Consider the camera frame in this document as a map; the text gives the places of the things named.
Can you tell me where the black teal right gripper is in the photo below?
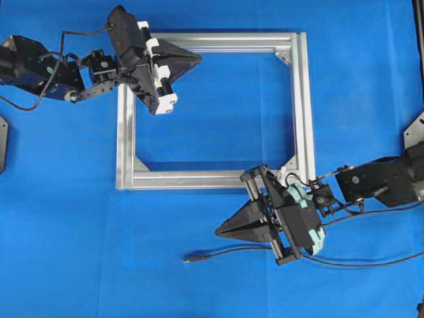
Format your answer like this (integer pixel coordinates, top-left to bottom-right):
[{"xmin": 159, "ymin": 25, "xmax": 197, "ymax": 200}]
[{"xmin": 215, "ymin": 165, "xmax": 326, "ymax": 265}]

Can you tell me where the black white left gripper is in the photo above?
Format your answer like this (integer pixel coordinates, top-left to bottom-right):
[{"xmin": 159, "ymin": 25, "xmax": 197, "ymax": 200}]
[{"xmin": 107, "ymin": 5, "xmax": 202, "ymax": 115}]

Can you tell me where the black wire with plug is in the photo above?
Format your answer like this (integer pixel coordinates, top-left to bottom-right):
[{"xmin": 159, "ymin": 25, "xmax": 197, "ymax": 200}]
[{"xmin": 182, "ymin": 244, "xmax": 424, "ymax": 268}]

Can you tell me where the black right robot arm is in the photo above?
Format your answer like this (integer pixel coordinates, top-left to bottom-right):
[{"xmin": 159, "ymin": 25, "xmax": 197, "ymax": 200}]
[{"xmin": 215, "ymin": 142, "xmax": 423, "ymax": 265}]

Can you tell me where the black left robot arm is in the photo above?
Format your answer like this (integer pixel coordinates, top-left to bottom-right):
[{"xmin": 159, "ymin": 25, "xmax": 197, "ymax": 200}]
[{"xmin": 1, "ymin": 5, "xmax": 201, "ymax": 115}]

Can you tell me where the black pole at right edge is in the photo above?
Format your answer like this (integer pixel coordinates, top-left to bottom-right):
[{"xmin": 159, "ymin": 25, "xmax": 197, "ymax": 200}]
[{"xmin": 412, "ymin": 0, "xmax": 423, "ymax": 69}]

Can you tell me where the aluminium extrusion frame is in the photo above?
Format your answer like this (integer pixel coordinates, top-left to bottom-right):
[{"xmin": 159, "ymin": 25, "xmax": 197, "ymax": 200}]
[{"xmin": 115, "ymin": 31, "xmax": 316, "ymax": 191}]

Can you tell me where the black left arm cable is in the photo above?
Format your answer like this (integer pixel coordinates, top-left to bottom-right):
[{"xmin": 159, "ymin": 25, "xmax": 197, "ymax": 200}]
[{"xmin": 0, "ymin": 26, "xmax": 115, "ymax": 112}]

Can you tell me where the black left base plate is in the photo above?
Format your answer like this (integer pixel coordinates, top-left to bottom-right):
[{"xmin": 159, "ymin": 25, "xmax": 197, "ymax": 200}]
[{"xmin": 0, "ymin": 117, "xmax": 9, "ymax": 174}]

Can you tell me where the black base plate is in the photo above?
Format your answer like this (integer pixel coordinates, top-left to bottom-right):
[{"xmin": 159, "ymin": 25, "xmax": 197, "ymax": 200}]
[
  {"xmin": 403, "ymin": 112, "xmax": 424, "ymax": 148},
  {"xmin": 0, "ymin": 117, "xmax": 9, "ymax": 174}
]

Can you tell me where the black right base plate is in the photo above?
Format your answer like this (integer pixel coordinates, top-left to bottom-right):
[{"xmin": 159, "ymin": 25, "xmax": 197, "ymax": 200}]
[{"xmin": 403, "ymin": 112, "xmax": 424, "ymax": 148}]

